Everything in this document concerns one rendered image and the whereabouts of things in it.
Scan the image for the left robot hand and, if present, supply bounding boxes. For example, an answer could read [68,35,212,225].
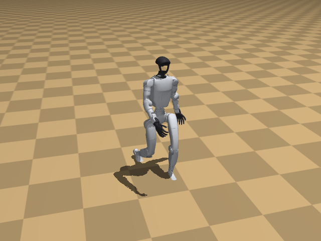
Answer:
[175,109,186,125]

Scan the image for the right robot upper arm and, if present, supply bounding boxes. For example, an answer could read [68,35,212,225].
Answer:
[143,79,153,106]

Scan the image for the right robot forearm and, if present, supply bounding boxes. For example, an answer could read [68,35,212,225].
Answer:
[143,100,156,123]

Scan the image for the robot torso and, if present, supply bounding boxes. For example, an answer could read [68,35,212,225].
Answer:
[149,74,173,124]

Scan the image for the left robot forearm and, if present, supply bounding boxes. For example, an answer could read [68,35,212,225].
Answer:
[172,98,180,113]

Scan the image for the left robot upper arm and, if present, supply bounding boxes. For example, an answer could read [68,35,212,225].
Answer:
[171,76,179,100]

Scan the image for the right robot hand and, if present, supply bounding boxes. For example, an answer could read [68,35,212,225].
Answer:
[153,117,169,138]

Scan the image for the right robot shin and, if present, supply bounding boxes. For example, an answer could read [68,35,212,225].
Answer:
[136,148,152,158]

